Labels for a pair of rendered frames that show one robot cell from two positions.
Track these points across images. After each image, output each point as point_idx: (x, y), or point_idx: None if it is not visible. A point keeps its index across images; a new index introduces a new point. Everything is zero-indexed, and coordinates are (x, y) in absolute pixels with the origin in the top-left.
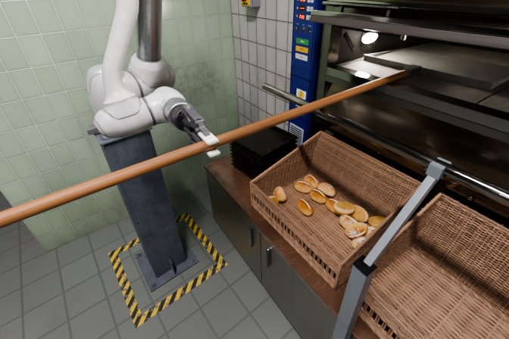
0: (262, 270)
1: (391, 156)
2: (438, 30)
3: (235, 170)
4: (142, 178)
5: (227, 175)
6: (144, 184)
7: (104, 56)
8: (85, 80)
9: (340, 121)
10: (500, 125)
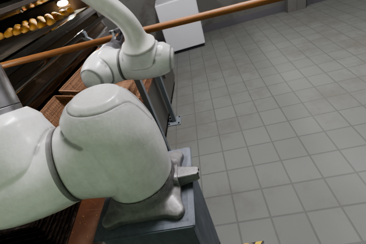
0: None
1: (34, 106)
2: (4, 7)
3: (72, 237)
4: None
5: (87, 232)
6: None
7: (117, 0)
8: (137, 106)
9: None
10: (33, 47)
